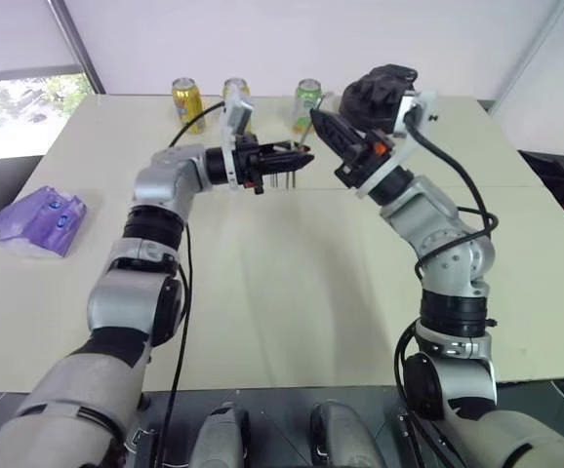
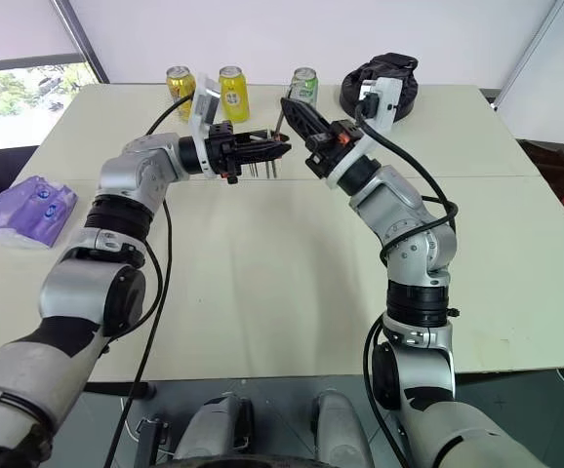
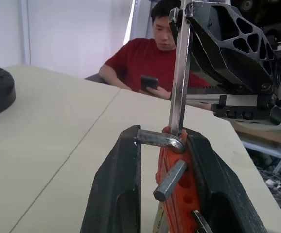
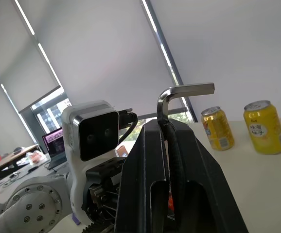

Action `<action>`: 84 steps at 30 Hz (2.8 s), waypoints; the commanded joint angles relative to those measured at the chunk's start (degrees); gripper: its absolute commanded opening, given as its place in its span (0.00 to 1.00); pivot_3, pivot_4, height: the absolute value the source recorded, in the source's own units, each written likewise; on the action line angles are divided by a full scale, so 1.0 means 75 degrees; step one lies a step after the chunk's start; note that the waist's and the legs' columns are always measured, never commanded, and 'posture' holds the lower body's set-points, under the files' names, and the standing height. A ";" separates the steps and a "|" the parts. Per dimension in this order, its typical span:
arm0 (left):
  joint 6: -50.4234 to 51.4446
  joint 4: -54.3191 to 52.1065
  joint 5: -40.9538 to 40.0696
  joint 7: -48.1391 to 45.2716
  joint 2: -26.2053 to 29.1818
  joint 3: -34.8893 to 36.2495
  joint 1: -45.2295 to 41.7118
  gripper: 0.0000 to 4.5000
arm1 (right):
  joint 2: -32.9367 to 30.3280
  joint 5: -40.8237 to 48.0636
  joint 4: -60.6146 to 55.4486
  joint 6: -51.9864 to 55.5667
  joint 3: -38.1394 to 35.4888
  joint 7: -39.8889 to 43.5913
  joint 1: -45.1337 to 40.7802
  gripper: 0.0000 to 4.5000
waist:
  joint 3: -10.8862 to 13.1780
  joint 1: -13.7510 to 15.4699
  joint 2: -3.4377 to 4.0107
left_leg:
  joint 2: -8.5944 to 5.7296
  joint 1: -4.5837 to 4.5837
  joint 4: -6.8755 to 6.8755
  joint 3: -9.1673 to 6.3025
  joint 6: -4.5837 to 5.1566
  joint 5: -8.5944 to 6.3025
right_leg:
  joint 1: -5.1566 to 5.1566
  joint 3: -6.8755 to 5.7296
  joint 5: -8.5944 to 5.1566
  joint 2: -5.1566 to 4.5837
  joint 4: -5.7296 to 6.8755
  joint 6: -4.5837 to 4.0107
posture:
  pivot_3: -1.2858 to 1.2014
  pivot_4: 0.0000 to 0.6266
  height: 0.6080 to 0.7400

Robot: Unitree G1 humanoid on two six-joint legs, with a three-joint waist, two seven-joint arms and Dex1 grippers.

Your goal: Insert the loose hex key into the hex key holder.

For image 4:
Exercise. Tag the silver L-shaped hex key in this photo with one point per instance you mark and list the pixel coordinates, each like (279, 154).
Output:
(179, 91)

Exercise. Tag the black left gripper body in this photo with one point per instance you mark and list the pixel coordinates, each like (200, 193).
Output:
(101, 174)

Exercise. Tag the yellow drink can blue label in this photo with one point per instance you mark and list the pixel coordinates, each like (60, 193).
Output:
(218, 129)

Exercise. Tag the wooden office desk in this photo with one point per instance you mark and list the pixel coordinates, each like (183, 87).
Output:
(6, 160)

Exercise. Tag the open black laptop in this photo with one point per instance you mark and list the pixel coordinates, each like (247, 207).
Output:
(56, 148)

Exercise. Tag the yellow drink can white label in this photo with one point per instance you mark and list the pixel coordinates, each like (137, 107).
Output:
(264, 128)

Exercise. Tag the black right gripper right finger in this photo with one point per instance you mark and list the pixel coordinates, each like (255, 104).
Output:
(203, 184)

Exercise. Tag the small purple object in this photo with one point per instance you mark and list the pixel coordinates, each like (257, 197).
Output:
(75, 219)

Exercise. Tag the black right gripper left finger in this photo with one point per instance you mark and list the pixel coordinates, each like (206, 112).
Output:
(138, 174)

